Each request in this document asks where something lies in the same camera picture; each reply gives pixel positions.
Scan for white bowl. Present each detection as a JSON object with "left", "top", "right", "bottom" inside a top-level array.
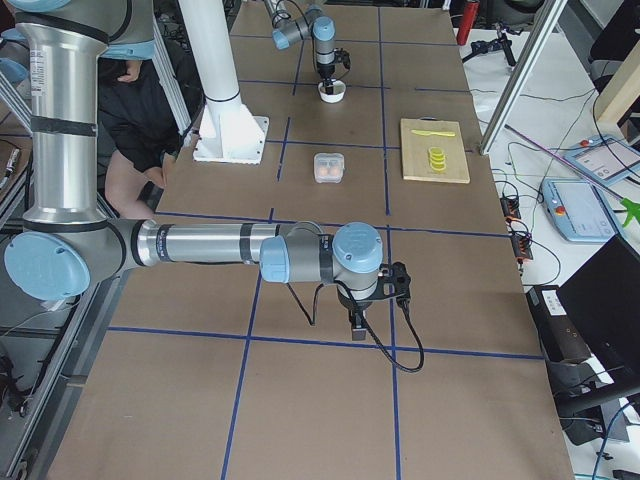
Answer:
[{"left": 317, "top": 80, "right": 347, "bottom": 104}]

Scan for black tripod clamp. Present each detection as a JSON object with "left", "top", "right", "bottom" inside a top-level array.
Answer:
[{"left": 462, "top": 22, "right": 523, "bottom": 67}]

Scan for black monitor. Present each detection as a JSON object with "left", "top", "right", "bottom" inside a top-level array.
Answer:
[{"left": 558, "top": 235, "right": 639, "bottom": 379}]

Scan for metal rod green tip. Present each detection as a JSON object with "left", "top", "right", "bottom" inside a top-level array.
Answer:
[{"left": 505, "top": 124, "right": 640, "bottom": 227}]

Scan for teach pendant near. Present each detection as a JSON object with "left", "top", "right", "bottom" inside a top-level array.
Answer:
[{"left": 541, "top": 178, "right": 619, "bottom": 244}]

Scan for sliced lemon pieces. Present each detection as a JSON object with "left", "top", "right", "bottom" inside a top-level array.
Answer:
[{"left": 428, "top": 147, "right": 447, "bottom": 173}]

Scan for red cylinder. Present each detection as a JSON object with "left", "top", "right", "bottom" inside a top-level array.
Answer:
[{"left": 456, "top": 0, "right": 480, "bottom": 46}]

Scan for teach pendant far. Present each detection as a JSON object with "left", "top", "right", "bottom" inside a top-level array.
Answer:
[{"left": 564, "top": 135, "right": 639, "bottom": 186}]

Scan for clear plastic egg box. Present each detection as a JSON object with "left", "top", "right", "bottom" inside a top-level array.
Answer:
[{"left": 314, "top": 153, "right": 345, "bottom": 183}]

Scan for black computer box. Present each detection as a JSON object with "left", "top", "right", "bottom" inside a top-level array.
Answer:
[{"left": 526, "top": 285, "right": 591, "bottom": 364}]

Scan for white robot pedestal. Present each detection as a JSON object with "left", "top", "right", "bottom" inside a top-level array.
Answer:
[{"left": 179, "top": 0, "right": 269, "bottom": 165}]

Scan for teach pendant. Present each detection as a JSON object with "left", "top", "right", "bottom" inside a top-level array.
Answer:
[
  {"left": 564, "top": 135, "right": 639, "bottom": 186},
  {"left": 541, "top": 178, "right": 619, "bottom": 244}
]

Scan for person in black shirt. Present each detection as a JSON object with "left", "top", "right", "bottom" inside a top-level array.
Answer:
[{"left": 98, "top": 58, "right": 180, "bottom": 220}]

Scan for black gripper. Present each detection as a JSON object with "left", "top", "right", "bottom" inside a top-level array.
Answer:
[
  {"left": 316, "top": 63, "right": 335, "bottom": 95},
  {"left": 337, "top": 288, "right": 375, "bottom": 341}
]

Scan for wooden cutting board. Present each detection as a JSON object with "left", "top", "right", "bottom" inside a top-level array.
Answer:
[{"left": 400, "top": 118, "right": 470, "bottom": 184}]

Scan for aluminium frame post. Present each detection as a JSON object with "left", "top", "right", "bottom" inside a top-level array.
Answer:
[{"left": 479, "top": 0, "right": 568, "bottom": 155}]

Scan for yellow plastic knife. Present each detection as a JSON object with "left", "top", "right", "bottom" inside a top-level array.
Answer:
[{"left": 411, "top": 129, "right": 456, "bottom": 138}]

